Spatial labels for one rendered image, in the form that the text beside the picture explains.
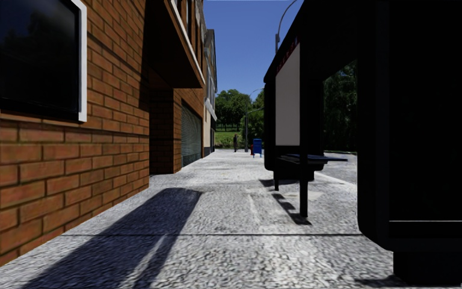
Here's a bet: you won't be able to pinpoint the grey street lamp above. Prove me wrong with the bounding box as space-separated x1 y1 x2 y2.
275 0 297 54
244 87 265 153

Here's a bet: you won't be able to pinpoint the trees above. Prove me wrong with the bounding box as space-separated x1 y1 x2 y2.
214 59 358 153

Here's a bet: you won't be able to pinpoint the pale concrete building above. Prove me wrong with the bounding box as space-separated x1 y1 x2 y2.
200 28 218 158

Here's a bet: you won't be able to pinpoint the red brick building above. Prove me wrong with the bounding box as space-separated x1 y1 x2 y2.
0 0 208 267

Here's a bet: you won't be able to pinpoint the black bus shelter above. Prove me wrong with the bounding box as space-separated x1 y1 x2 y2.
263 0 462 285

